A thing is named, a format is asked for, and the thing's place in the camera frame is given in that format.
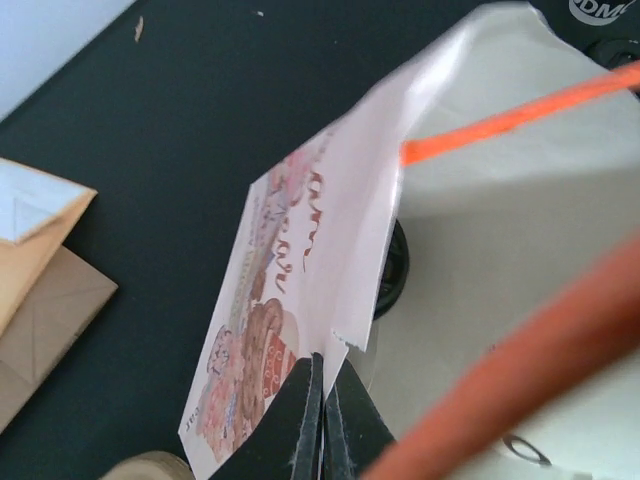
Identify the orange kraft paper bag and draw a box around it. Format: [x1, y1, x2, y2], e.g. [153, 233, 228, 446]
[1, 159, 97, 329]

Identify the black paper coffee cup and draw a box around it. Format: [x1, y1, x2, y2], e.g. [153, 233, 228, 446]
[373, 221, 410, 321]

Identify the brown kraft paper bag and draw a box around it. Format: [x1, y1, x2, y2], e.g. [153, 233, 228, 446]
[1, 247, 118, 429]

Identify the stack of paper cups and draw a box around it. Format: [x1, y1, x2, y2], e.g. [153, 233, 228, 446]
[530, 0, 639, 44]

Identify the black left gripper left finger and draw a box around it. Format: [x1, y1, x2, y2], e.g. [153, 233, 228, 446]
[210, 353, 324, 480]

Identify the brown pulp cup carrier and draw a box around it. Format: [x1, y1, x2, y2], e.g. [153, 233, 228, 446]
[100, 451, 195, 480]

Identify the printed white paper bag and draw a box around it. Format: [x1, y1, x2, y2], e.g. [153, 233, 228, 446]
[179, 2, 639, 479]

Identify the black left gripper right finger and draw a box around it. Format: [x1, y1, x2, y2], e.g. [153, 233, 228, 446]
[324, 366, 395, 480]

